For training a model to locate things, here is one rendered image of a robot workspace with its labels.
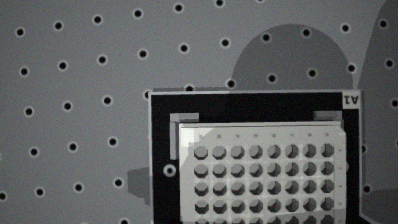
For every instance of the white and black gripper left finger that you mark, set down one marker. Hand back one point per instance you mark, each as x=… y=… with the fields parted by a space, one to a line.
x=175 y=221

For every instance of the white multi-well plate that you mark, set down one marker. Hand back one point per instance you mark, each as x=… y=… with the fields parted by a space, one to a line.
x=312 y=176

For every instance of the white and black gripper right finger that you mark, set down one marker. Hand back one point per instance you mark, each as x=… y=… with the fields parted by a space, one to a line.
x=355 y=219

